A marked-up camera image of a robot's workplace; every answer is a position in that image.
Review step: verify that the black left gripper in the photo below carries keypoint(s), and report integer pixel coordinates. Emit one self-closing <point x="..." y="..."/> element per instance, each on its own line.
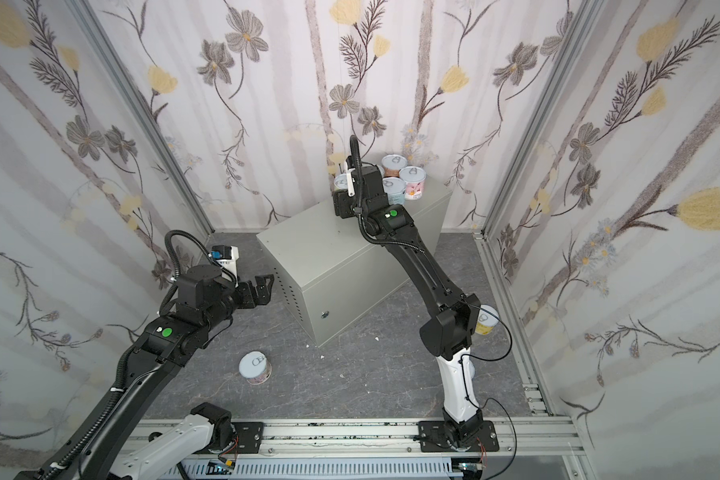
<point x="250" y="291"/>

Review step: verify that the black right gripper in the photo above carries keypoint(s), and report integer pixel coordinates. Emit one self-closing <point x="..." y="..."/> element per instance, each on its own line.
<point x="345" y="202"/>

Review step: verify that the light blue can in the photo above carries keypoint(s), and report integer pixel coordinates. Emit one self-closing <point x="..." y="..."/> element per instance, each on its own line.
<point x="394" y="188"/>

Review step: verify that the orange labelled can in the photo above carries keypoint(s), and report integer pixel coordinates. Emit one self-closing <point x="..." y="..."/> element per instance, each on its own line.
<point x="392" y="164"/>

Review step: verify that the pink fruit labelled can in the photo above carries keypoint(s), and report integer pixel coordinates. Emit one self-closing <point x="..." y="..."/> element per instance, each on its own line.
<point x="414" y="178"/>

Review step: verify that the pink labelled white-lid can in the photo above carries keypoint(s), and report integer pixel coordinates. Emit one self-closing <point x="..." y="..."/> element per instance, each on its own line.
<point x="255" y="368"/>

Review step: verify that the yellow labelled can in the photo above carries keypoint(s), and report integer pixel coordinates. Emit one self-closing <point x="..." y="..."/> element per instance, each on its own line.
<point x="488" y="319"/>

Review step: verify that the green labelled can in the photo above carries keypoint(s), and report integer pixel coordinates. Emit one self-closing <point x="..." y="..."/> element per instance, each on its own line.
<point x="341" y="182"/>

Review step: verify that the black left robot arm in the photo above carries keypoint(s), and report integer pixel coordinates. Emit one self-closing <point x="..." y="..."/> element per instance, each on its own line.
<point x="165" y="346"/>

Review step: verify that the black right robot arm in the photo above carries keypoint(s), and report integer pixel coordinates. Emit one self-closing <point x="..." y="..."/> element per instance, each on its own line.
<point x="447" y="335"/>

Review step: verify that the grey metal cabinet box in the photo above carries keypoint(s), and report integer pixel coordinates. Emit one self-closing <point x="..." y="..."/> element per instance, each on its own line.
<point x="328" y="275"/>

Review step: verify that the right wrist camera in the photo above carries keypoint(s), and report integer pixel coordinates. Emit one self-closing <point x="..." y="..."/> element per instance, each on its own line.
<point x="348" y="180"/>

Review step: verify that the white slotted cable duct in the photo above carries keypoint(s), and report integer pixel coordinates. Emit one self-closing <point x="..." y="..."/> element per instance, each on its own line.
<point x="324" y="468"/>

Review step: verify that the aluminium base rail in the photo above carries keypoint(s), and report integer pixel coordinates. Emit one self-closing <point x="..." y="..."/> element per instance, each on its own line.
<point x="505" y="448"/>

